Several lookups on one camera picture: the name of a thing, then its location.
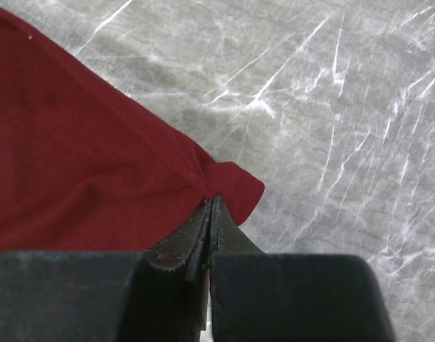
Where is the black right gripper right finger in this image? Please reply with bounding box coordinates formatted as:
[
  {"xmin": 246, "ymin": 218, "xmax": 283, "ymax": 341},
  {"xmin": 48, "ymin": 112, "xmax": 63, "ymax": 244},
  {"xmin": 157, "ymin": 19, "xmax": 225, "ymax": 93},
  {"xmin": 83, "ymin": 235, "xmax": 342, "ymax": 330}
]
[{"xmin": 209, "ymin": 197, "xmax": 396, "ymax": 341}]

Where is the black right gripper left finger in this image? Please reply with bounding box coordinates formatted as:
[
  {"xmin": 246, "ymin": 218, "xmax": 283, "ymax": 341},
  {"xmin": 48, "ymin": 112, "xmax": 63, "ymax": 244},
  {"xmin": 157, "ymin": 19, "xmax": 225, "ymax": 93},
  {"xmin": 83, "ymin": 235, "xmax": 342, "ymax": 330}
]
[{"xmin": 0, "ymin": 200, "xmax": 211, "ymax": 341}]

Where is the dark red t shirt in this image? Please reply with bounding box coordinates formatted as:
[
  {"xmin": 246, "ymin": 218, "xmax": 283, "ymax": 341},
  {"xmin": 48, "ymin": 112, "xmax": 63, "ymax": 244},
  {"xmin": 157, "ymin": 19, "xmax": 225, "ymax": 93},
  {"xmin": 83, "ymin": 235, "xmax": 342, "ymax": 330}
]
[{"xmin": 0, "ymin": 8, "xmax": 264, "ymax": 252}]

